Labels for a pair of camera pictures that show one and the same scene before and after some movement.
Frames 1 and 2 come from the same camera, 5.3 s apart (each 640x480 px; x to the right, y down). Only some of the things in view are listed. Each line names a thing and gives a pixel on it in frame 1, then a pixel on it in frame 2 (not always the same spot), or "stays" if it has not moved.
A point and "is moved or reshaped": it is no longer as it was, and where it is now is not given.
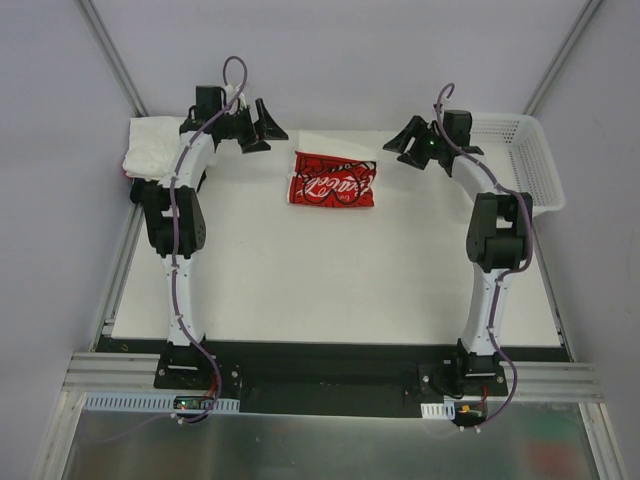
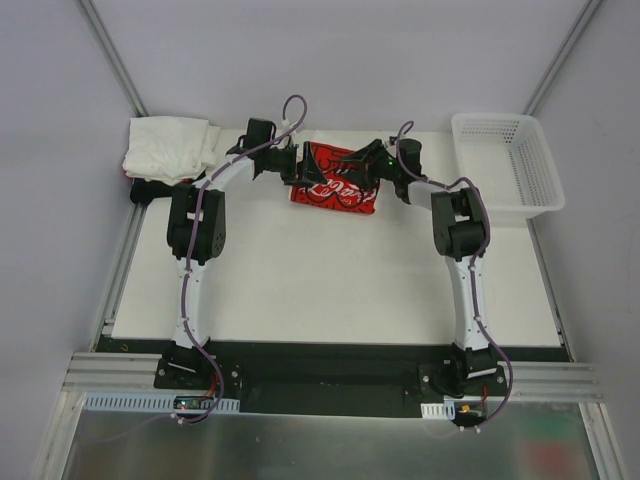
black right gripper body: (424, 144) → (371, 166)
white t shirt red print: (334, 168) is moved or reshaped
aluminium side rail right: (556, 308) stays
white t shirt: (153, 143) stays
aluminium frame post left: (112, 56) stays
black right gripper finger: (404, 139) → (371, 155)
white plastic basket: (516, 157) stays
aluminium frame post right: (566, 47) stays
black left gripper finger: (267, 126) → (308, 169)
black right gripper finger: (413, 160) → (364, 178)
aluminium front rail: (528, 380) stays
